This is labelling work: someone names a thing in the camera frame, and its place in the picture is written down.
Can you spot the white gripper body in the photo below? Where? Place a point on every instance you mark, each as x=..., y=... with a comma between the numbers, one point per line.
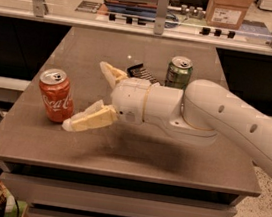
x=129, y=99

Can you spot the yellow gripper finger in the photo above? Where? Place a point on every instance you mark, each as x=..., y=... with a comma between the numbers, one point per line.
x=97, y=115
x=112, y=74

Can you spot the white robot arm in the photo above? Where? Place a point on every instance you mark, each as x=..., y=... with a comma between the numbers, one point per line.
x=195, y=115

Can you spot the red Coca-Cola can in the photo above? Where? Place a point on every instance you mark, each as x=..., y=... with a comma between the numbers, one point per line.
x=56, y=94

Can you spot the green soda can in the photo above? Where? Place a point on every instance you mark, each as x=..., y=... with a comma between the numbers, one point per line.
x=179, y=72

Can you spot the black snack bar packet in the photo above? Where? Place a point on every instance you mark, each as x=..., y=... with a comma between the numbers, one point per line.
x=140, y=72

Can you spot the upper grey drawer front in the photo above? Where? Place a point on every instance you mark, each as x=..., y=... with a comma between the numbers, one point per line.
x=117, y=202

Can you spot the cardboard box with label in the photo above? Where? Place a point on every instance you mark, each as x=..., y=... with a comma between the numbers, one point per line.
x=227, y=13

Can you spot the middle metal glass bracket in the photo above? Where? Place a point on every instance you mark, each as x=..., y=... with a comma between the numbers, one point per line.
x=159, y=23

